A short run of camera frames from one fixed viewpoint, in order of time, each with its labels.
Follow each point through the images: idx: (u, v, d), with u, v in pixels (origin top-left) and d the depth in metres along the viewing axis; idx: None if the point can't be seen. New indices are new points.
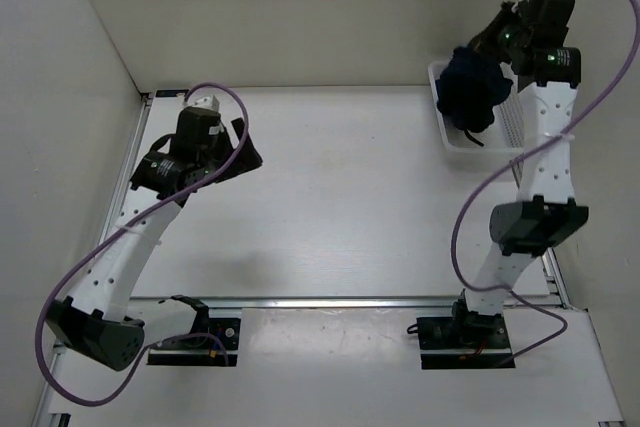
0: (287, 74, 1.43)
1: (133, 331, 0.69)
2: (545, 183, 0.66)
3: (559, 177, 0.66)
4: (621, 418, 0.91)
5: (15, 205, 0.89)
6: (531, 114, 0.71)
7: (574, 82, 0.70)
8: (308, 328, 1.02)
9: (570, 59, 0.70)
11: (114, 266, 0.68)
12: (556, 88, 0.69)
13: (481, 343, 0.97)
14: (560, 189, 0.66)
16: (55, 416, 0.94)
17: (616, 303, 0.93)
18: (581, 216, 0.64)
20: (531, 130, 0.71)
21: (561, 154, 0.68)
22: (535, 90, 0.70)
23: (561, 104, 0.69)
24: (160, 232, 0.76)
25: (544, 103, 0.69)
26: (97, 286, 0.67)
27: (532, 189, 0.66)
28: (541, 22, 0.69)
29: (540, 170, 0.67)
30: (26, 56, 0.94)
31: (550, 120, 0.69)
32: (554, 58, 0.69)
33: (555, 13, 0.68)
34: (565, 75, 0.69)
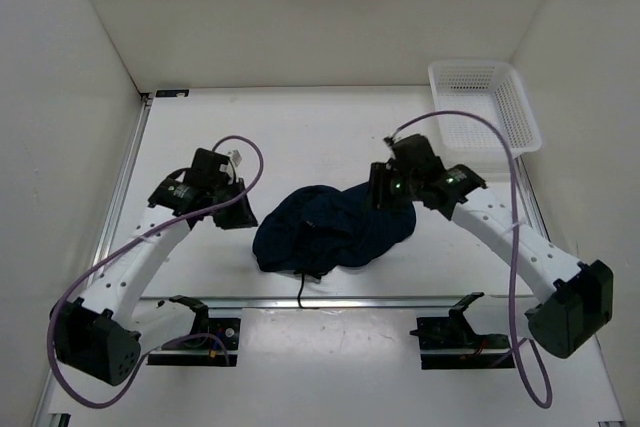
0: (288, 74, 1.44)
1: (132, 344, 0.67)
2: (551, 267, 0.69)
3: (552, 254, 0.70)
4: (621, 418, 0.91)
5: (16, 203, 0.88)
6: (477, 225, 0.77)
7: (483, 183, 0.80)
8: (308, 328, 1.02)
9: (465, 173, 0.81)
11: (127, 271, 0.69)
12: (477, 196, 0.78)
13: (482, 343, 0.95)
14: (562, 260, 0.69)
16: (55, 416, 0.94)
17: (616, 304, 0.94)
18: (602, 268, 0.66)
20: (491, 238, 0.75)
21: (533, 237, 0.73)
22: (465, 207, 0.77)
23: (493, 204, 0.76)
24: (168, 251, 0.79)
25: (480, 211, 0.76)
26: (109, 288, 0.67)
27: (549, 279, 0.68)
28: (420, 162, 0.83)
29: (534, 259, 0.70)
30: (25, 53, 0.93)
31: (497, 219, 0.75)
32: (453, 179, 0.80)
33: (425, 151, 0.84)
34: (472, 184, 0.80)
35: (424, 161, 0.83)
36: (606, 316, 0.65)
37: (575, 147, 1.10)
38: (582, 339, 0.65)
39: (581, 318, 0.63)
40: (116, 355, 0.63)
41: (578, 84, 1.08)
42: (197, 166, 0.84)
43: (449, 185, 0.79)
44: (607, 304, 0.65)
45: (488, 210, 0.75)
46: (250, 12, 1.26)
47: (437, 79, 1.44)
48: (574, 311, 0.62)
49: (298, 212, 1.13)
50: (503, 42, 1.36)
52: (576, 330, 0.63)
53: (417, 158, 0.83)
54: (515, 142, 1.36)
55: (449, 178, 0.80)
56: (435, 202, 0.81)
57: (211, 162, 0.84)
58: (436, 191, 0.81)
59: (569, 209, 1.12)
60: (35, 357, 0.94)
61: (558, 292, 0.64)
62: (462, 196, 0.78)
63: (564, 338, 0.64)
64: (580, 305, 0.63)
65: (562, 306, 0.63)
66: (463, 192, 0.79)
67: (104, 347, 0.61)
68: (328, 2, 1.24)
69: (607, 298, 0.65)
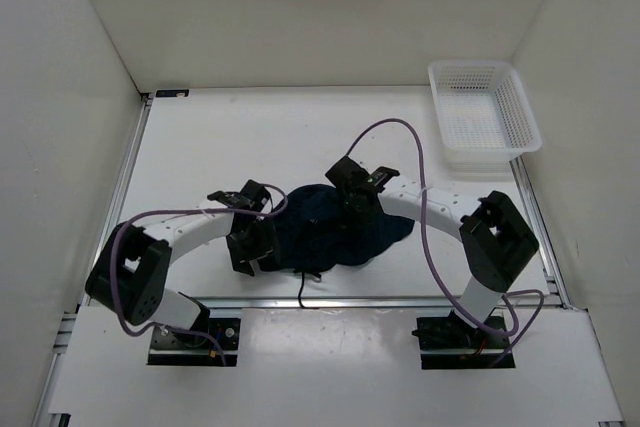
0: (288, 74, 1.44)
1: (160, 288, 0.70)
2: (459, 209, 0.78)
3: (458, 199, 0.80)
4: (621, 418, 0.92)
5: (16, 203, 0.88)
6: (400, 204, 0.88)
7: (397, 172, 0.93)
8: (308, 328, 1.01)
9: (382, 171, 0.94)
11: (187, 224, 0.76)
12: (392, 183, 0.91)
13: (482, 344, 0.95)
14: (465, 201, 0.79)
16: (55, 416, 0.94)
17: (616, 304, 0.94)
18: (501, 197, 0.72)
20: (413, 210, 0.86)
21: (440, 193, 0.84)
22: (386, 194, 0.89)
23: (406, 184, 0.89)
24: (210, 237, 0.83)
25: (396, 191, 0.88)
26: (168, 229, 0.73)
27: (457, 217, 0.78)
28: (348, 176, 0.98)
29: (444, 209, 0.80)
30: (25, 55, 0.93)
31: (410, 193, 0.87)
32: (373, 179, 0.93)
33: (349, 167, 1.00)
34: (388, 176, 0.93)
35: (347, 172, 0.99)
36: (524, 237, 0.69)
37: (574, 147, 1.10)
38: (517, 267, 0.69)
39: (495, 242, 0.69)
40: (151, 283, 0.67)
41: (579, 85, 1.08)
42: (246, 188, 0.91)
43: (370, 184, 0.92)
44: (518, 227, 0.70)
45: (402, 189, 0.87)
46: (251, 13, 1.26)
47: (437, 79, 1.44)
48: (479, 231, 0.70)
49: (298, 212, 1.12)
50: (503, 42, 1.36)
52: (500, 257, 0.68)
53: (345, 172, 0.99)
54: (512, 143, 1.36)
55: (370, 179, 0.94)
56: (367, 204, 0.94)
57: (259, 189, 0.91)
58: (365, 194, 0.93)
59: (569, 209, 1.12)
60: (35, 358, 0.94)
61: (465, 225, 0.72)
62: (382, 187, 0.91)
63: (493, 269, 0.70)
64: (484, 230, 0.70)
65: (470, 233, 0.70)
66: (382, 184, 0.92)
67: (151, 266, 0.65)
68: (328, 1, 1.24)
69: (516, 222, 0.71)
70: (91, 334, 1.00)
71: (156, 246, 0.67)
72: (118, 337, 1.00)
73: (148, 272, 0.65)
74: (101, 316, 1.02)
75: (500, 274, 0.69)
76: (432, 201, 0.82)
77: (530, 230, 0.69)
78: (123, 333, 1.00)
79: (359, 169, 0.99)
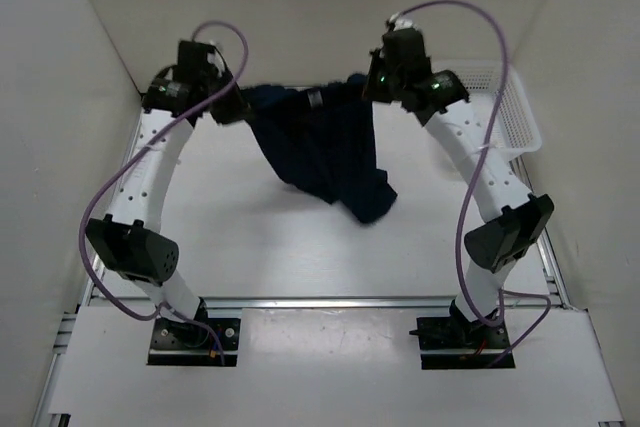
0: (287, 74, 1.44)
1: (166, 241, 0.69)
2: (505, 193, 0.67)
3: (510, 182, 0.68)
4: (621, 418, 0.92)
5: (16, 203, 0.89)
6: (448, 137, 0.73)
7: (465, 95, 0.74)
8: (308, 329, 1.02)
9: (451, 79, 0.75)
11: (145, 182, 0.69)
12: (456, 109, 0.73)
13: (481, 343, 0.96)
14: (517, 189, 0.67)
16: (55, 416, 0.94)
17: (616, 303, 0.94)
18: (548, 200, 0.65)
20: (458, 153, 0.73)
21: (499, 163, 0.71)
22: (442, 119, 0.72)
23: (470, 120, 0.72)
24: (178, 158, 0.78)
25: (455, 125, 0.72)
26: (132, 200, 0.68)
27: (498, 204, 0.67)
28: (404, 59, 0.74)
29: (492, 183, 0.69)
30: (25, 55, 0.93)
31: (469, 135, 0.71)
32: (439, 83, 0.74)
33: (414, 47, 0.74)
34: (455, 96, 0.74)
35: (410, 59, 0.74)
36: (532, 239, 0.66)
37: (574, 147, 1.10)
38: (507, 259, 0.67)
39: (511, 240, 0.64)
40: (156, 255, 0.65)
41: (579, 84, 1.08)
42: (183, 58, 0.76)
43: (435, 92, 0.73)
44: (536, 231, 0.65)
45: (463, 126, 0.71)
46: (251, 13, 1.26)
47: None
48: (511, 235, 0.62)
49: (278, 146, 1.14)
50: (503, 42, 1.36)
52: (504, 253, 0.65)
53: (407, 55, 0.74)
54: (512, 143, 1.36)
55: (435, 83, 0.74)
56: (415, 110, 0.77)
57: (198, 51, 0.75)
58: (416, 95, 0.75)
59: (569, 209, 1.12)
60: (34, 358, 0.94)
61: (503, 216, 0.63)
62: (442, 108, 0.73)
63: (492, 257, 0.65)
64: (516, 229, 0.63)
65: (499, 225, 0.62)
66: (445, 104, 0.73)
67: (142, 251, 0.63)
68: (328, 2, 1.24)
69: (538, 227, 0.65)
70: (92, 334, 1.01)
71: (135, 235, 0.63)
72: (118, 337, 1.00)
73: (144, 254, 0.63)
74: (101, 316, 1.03)
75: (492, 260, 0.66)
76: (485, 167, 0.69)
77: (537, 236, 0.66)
78: (123, 333, 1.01)
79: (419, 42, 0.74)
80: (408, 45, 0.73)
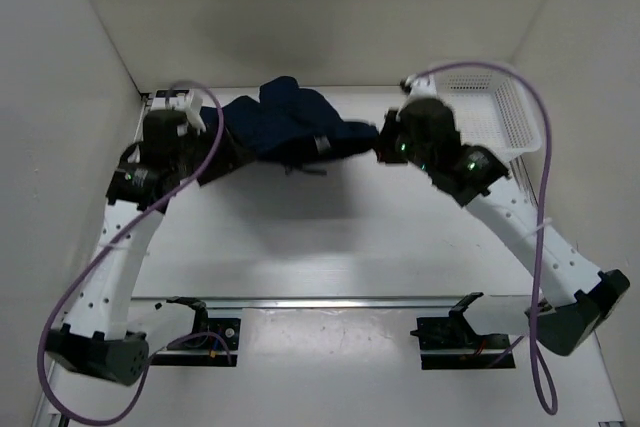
0: (287, 74, 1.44)
1: (138, 345, 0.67)
2: (573, 276, 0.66)
3: (575, 262, 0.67)
4: (621, 418, 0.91)
5: (16, 204, 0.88)
6: (495, 219, 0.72)
7: (505, 172, 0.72)
8: (308, 329, 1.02)
9: (489, 158, 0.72)
11: (108, 285, 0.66)
12: (499, 187, 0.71)
13: (481, 344, 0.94)
14: (583, 270, 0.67)
16: (56, 416, 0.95)
17: (616, 304, 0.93)
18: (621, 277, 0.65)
20: (511, 235, 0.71)
21: (556, 242, 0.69)
22: (487, 202, 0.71)
23: (517, 198, 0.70)
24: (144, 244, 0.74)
25: (502, 206, 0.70)
26: (93, 308, 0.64)
27: (570, 289, 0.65)
28: (436, 134, 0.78)
29: (557, 266, 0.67)
30: (24, 55, 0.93)
31: (519, 216, 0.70)
32: (474, 162, 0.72)
33: (446, 124, 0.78)
34: (490, 172, 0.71)
35: (442, 133, 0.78)
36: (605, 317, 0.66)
37: (575, 147, 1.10)
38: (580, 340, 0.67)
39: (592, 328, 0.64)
40: (124, 368, 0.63)
41: (580, 84, 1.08)
42: (147, 133, 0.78)
43: (471, 172, 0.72)
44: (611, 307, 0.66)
45: (512, 209, 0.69)
46: (251, 13, 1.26)
47: (437, 79, 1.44)
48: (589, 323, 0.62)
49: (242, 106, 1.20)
50: (503, 42, 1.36)
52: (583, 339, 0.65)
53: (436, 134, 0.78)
54: (512, 143, 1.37)
55: (471, 163, 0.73)
56: (453, 188, 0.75)
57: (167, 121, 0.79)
58: (453, 177, 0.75)
59: (569, 209, 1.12)
60: (34, 359, 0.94)
61: (583, 307, 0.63)
62: (485, 189, 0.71)
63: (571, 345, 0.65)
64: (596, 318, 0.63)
65: (578, 316, 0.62)
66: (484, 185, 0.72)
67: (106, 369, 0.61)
68: (329, 2, 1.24)
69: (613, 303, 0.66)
70: None
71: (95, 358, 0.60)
72: None
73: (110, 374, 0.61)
74: None
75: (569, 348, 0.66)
76: (546, 250, 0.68)
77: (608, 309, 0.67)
78: None
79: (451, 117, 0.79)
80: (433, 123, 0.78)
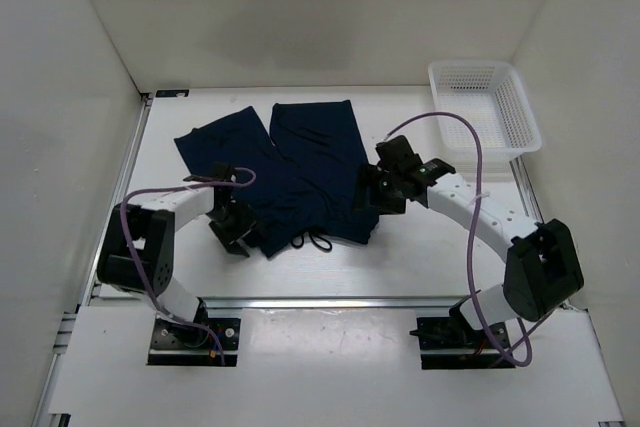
0: (287, 74, 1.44)
1: (172, 256, 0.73)
2: (510, 227, 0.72)
3: (512, 216, 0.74)
4: (621, 418, 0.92)
5: (16, 204, 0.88)
6: (448, 205, 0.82)
7: (452, 170, 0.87)
8: (308, 328, 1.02)
9: (436, 163, 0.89)
11: (178, 197, 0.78)
12: (444, 180, 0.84)
13: (481, 344, 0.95)
14: (521, 221, 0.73)
16: (55, 416, 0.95)
17: (616, 304, 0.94)
18: (558, 223, 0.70)
20: (460, 213, 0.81)
21: (496, 207, 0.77)
22: (435, 191, 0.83)
23: (460, 184, 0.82)
24: (199, 210, 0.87)
25: (448, 190, 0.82)
26: (162, 203, 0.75)
27: (507, 236, 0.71)
28: (396, 159, 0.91)
29: (496, 222, 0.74)
30: (24, 57, 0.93)
31: (462, 196, 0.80)
32: (426, 169, 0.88)
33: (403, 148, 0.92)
34: (442, 172, 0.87)
35: (402, 153, 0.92)
36: (570, 273, 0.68)
37: (575, 147, 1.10)
38: (553, 300, 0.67)
39: (538, 272, 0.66)
40: (163, 250, 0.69)
41: (579, 85, 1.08)
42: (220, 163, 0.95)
43: (423, 175, 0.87)
44: (569, 263, 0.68)
45: (454, 189, 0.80)
46: (251, 14, 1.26)
47: (437, 78, 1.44)
48: (531, 258, 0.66)
49: (254, 133, 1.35)
50: (504, 41, 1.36)
52: (542, 289, 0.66)
53: (397, 154, 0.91)
54: (512, 143, 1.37)
55: (422, 170, 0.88)
56: (414, 193, 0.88)
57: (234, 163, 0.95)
58: (413, 184, 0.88)
59: (568, 209, 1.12)
60: (34, 358, 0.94)
61: (515, 247, 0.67)
62: (433, 182, 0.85)
63: (529, 296, 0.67)
64: (533, 257, 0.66)
65: (516, 251, 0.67)
66: (434, 178, 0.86)
67: (160, 228, 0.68)
68: (328, 2, 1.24)
69: (570, 258, 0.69)
70: (92, 335, 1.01)
71: (159, 214, 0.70)
72: (118, 336, 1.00)
73: (158, 240, 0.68)
74: (101, 316, 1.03)
75: (534, 304, 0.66)
76: (484, 211, 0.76)
77: (577, 267, 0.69)
78: (123, 333, 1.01)
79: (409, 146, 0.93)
80: (397, 147, 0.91)
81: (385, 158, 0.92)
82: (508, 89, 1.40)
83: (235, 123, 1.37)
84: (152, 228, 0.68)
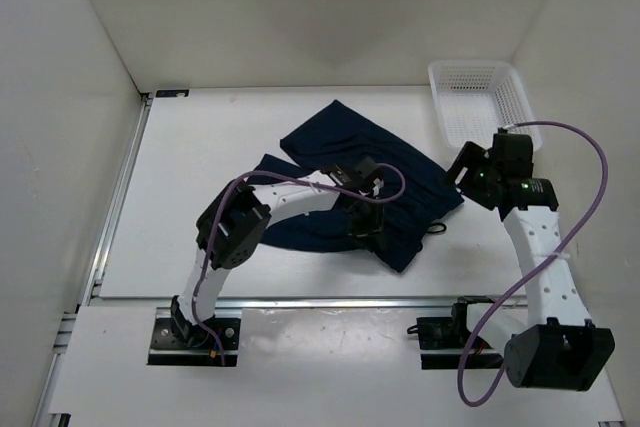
0: (286, 74, 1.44)
1: (254, 248, 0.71)
2: (556, 306, 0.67)
3: (566, 299, 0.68)
4: (621, 418, 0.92)
5: (16, 202, 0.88)
6: (520, 235, 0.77)
7: (553, 205, 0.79)
8: (309, 328, 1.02)
9: (543, 186, 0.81)
11: (290, 194, 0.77)
12: (535, 210, 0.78)
13: (481, 343, 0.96)
14: (573, 309, 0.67)
16: (55, 416, 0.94)
17: (616, 304, 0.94)
18: (606, 332, 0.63)
20: (525, 252, 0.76)
21: (562, 275, 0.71)
22: (519, 216, 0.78)
23: (547, 226, 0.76)
24: (315, 207, 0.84)
25: (530, 225, 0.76)
26: (272, 195, 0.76)
27: (544, 313, 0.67)
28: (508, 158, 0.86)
29: (546, 291, 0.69)
30: (24, 55, 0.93)
31: (539, 240, 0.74)
32: (528, 186, 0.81)
33: (518, 150, 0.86)
34: (543, 201, 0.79)
35: (513, 154, 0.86)
36: (577, 374, 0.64)
37: (575, 147, 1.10)
38: (542, 383, 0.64)
39: (549, 361, 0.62)
40: (245, 244, 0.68)
41: (579, 85, 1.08)
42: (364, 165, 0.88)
43: (521, 191, 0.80)
44: (585, 369, 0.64)
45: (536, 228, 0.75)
46: (251, 13, 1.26)
47: (437, 79, 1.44)
48: (555, 346, 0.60)
49: (315, 138, 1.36)
50: (504, 42, 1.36)
52: (539, 371, 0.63)
53: (508, 154, 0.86)
54: None
55: (525, 185, 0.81)
56: (502, 198, 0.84)
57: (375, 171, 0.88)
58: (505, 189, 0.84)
59: (568, 209, 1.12)
60: (34, 358, 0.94)
61: (545, 327, 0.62)
62: (524, 206, 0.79)
63: (523, 368, 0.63)
64: (558, 349, 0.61)
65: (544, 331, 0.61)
66: (526, 203, 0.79)
67: (252, 225, 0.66)
68: (329, 2, 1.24)
69: (590, 367, 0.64)
70: (92, 335, 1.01)
71: (259, 209, 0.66)
72: (118, 336, 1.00)
73: (245, 231, 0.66)
74: (101, 316, 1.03)
75: (522, 375, 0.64)
76: (545, 274, 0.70)
77: (589, 377, 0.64)
78: (124, 333, 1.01)
79: (528, 153, 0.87)
80: (515, 147, 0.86)
81: (497, 155, 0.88)
82: (508, 89, 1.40)
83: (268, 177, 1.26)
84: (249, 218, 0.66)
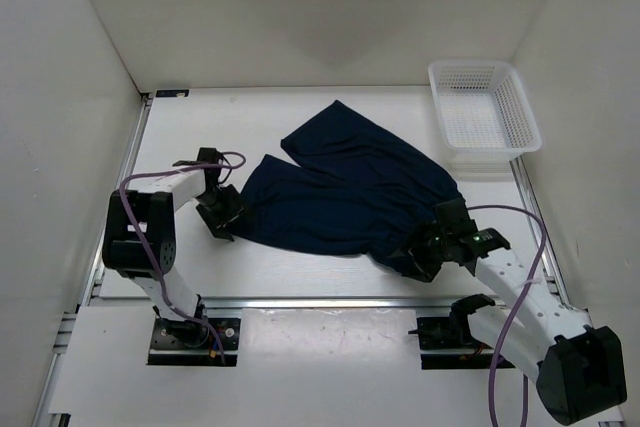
0: (286, 74, 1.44)
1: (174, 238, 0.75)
2: (557, 325, 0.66)
3: (561, 314, 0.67)
4: (621, 418, 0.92)
5: (16, 204, 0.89)
6: (493, 279, 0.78)
7: (508, 244, 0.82)
8: (308, 328, 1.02)
9: (491, 233, 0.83)
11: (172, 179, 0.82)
12: (497, 253, 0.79)
13: (481, 344, 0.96)
14: (571, 319, 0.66)
16: (55, 416, 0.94)
17: (616, 305, 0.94)
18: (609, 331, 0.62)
20: (504, 294, 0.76)
21: (547, 295, 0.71)
22: (485, 262, 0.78)
23: (512, 262, 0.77)
24: (193, 192, 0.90)
25: (497, 266, 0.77)
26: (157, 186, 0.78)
27: (550, 335, 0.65)
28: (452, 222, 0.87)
29: (541, 315, 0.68)
30: (25, 55, 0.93)
31: (512, 276, 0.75)
32: (480, 237, 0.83)
33: (458, 212, 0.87)
34: (497, 243, 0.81)
35: (456, 216, 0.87)
36: (613, 385, 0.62)
37: (575, 147, 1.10)
38: (589, 408, 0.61)
39: (578, 379, 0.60)
40: (167, 230, 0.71)
41: (579, 85, 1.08)
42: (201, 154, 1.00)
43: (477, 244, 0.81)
44: (614, 374, 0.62)
45: (505, 267, 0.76)
46: (251, 14, 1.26)
47: (437, 79, 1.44)
48: (573, 364, 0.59)
49: (318, 138, 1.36)
50: (504, 42, 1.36)
52: (577, 396, 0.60)
53: (451, 216, 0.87)
54: (513, 143, 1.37)
55: (477, 236, 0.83)
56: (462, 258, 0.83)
57: (213, 153, 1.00)
58: (462, 248, 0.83)
59: (568, 209, 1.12)
60: (34, 358, 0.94)
61: (556, 346, 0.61)
62: (485, 252, 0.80)
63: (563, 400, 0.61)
64: (578, 364, 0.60)
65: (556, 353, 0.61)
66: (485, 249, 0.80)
67: (164, 211, 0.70)
68: (329, 2, 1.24)
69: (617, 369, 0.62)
70: (92, 335, 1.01)
71: (157, 198, 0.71)
72: (118, 336, 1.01)
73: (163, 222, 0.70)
74: (101, 316, 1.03)
75: (566, 408, 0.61)
76: (529, 300, 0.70)
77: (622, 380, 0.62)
78: (123, 333, 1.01)
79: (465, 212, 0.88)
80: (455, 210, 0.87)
81: (440, 219, 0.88)
82: (508, 89, 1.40)
83: (268, 179, 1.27)
84: (156, 210, 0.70)
